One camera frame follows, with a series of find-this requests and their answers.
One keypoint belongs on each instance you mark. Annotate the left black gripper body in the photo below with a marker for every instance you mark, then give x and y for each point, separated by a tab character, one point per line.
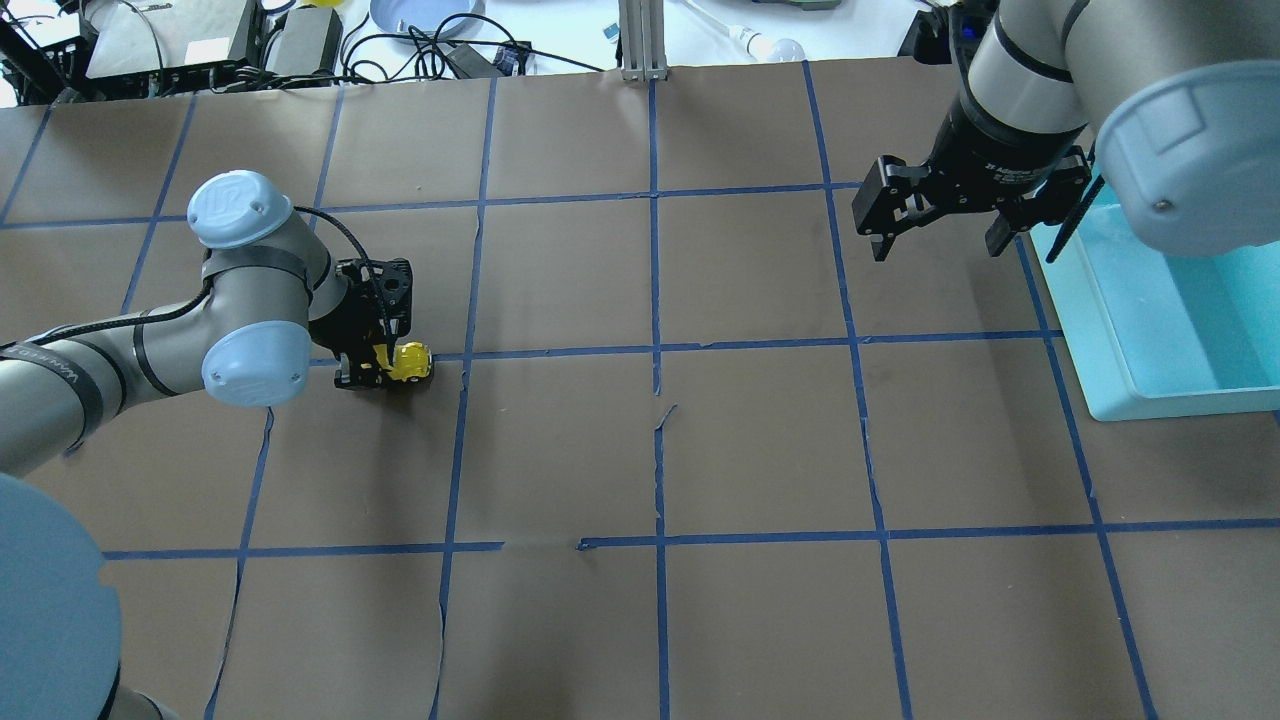
337	326

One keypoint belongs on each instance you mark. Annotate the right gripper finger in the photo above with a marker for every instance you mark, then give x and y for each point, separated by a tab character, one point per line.
896	198
1060	200

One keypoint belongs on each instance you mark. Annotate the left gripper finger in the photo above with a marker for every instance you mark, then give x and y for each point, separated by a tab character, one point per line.
355	373

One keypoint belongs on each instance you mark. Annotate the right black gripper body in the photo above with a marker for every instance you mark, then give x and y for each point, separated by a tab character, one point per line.
990	148

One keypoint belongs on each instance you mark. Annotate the yellow beetle toy car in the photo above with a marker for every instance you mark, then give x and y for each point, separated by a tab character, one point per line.
404	363

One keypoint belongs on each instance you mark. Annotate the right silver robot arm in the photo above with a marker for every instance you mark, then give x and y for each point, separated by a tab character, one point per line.
1169	105

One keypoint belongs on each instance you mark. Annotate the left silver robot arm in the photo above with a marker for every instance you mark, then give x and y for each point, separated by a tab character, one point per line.
270	291

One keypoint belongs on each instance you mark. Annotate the light blue plastic bin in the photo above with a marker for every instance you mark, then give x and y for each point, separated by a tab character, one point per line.
1155	336

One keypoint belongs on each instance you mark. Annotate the black power adapter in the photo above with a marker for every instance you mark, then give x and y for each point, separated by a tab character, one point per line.
306	43

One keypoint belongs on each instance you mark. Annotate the brown paper table mat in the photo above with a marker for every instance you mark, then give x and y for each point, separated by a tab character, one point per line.
689	451

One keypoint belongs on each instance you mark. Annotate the black computer box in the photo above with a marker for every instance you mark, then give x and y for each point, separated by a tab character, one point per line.
158	48

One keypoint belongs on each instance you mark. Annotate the aluminium frame post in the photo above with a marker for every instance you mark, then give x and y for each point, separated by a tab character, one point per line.
642	43

